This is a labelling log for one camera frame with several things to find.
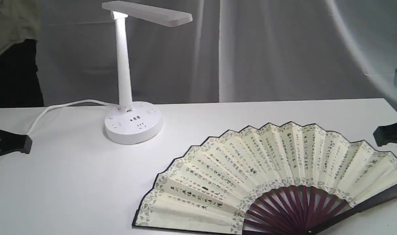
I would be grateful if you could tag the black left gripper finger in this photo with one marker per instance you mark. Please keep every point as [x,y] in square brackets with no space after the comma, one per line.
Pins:
[12,142]

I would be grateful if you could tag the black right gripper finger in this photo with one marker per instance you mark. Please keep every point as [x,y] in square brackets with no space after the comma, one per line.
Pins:
[386,134]

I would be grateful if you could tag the cream paper folding fan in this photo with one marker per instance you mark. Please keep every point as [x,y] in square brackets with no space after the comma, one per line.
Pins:
[273,180]

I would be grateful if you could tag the white desk lamp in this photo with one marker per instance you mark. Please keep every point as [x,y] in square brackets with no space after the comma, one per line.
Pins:
[133,122]

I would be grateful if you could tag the bystander in olive jacket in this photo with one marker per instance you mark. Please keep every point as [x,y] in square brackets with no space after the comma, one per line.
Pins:
[20,22]

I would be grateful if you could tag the grey backdrop curtain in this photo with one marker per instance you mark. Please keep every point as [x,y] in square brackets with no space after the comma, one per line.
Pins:
[232,51]

